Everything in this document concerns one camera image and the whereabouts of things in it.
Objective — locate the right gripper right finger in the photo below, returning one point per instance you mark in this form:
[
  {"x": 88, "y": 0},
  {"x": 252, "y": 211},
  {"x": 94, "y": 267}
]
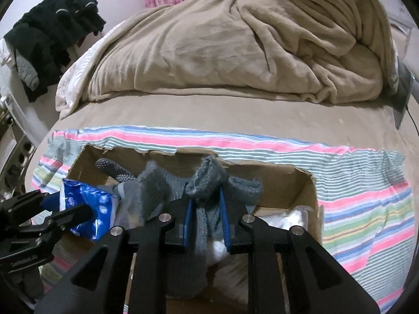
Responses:
[{"x": 312, "y": 280}]

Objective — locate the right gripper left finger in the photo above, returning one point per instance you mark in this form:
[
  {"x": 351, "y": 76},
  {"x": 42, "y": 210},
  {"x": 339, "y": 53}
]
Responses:
[{"x": 126, "y": 267}]

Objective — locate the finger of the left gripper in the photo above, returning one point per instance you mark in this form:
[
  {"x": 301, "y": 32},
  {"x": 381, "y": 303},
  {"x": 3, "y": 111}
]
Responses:
[
  {"x": 31, "y": 202},
  {"x": 61, "y": 221}
]

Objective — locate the grey knitted glove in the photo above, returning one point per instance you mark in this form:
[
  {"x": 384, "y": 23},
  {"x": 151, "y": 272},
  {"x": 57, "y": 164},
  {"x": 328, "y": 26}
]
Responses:
[{"x": 156, "y": 188}]

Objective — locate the grey dotted sock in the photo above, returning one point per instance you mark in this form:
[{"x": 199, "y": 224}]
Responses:
[{"x": 129, "y": 188}]

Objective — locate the striped colourful towel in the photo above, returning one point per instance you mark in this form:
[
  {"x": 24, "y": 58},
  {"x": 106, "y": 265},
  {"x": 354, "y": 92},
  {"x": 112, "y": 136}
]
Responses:
[{"x": 369, "y": 217}]

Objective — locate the brown cardboard box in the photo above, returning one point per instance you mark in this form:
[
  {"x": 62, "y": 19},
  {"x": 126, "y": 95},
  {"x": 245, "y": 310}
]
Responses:
[{"x": 283, "y": 185}]

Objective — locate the white floral quilt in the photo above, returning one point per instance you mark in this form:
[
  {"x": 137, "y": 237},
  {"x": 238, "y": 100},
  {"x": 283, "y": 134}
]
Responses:
[{"x": 66, "y": 99}]

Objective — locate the black hanging clothes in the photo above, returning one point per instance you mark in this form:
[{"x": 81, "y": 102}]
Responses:
[{"x": 40, "y": 40}]

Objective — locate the black tablet device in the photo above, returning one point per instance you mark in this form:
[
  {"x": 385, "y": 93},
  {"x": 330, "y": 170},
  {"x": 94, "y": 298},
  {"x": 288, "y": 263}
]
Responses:
[{"x": 400, "y": 100}]

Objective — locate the beige plush blanket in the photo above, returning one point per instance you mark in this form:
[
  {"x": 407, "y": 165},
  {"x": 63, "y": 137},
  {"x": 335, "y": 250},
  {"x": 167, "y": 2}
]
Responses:
[{"x": 334, "y": 51}]

